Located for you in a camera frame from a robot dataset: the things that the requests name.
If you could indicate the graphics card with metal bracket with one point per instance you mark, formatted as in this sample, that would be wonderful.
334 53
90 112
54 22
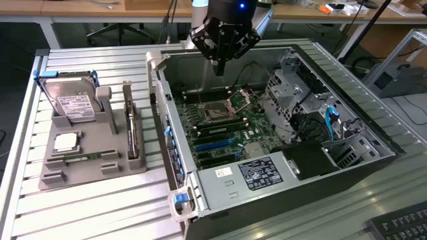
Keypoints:
131 130

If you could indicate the small orange box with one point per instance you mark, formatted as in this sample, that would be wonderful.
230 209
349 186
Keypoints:
325 9

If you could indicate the black open PC case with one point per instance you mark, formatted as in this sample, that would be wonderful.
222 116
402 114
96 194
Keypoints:
350 180

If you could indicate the small white box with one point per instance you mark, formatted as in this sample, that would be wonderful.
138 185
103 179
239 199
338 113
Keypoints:
357 10

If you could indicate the black slanted pole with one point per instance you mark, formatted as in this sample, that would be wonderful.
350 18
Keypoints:
365 30

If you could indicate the aluminium profile frame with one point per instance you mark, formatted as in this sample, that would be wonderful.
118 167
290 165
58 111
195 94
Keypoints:
401 50

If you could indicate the silver finned heat sink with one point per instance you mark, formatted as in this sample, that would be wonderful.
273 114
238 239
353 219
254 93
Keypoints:
255 149

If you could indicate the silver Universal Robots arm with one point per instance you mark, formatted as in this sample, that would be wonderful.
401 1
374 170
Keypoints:
198 15

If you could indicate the tall silver disk bay cage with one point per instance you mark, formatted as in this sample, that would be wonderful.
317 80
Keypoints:
283 92

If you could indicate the black RAM stick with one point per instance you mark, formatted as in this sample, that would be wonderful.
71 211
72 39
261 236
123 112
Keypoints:
223 130

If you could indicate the green RAM stick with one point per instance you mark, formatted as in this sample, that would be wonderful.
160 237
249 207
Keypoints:
83 157

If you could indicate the thin metal locking lever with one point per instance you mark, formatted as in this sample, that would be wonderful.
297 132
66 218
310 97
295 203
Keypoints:
199 95

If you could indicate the hard disk in blue carrier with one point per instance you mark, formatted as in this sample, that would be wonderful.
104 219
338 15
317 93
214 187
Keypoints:
74 100

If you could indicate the grey plastic parts rack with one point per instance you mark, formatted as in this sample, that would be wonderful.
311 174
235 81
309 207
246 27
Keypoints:
96 147

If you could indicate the black keyboard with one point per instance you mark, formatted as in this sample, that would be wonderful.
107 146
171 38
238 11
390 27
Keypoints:
403 225

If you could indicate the long black expansion slot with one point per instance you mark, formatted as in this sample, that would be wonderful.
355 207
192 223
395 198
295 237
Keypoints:
217 157
218 162
211 139

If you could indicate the CPU socket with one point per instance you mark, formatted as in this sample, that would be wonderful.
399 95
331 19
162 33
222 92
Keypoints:
217 112

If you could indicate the metal socket cover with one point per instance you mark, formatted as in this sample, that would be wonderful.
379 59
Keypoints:
238 101

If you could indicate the green motherboard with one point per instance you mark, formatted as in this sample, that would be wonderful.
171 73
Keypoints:
257 125

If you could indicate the black plastic cover box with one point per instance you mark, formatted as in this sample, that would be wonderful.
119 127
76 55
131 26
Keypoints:
307 160

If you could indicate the low silver disk bay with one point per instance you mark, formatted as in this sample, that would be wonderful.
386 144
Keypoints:
361 145

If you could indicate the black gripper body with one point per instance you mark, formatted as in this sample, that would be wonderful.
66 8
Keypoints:
230 12

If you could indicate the blue expansion slot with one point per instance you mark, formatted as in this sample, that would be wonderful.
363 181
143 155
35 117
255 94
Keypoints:
215 145

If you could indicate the black office chair base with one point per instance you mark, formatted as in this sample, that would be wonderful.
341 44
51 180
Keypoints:
122 27

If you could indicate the wooden top desk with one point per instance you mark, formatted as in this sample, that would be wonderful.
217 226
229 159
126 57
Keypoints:
355 18
67 7

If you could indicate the silver CPU chip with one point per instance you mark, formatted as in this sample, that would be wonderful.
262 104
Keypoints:
67 142

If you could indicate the black RAM slot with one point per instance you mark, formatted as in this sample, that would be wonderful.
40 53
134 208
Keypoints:
210 92
210 97

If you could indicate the blue case latch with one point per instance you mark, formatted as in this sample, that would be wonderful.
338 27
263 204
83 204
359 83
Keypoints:
180 198

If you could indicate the grey power supply unit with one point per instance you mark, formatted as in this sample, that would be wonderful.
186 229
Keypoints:
217 190

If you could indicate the grey metal device box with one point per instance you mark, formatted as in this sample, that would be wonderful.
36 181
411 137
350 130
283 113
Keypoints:
401 82

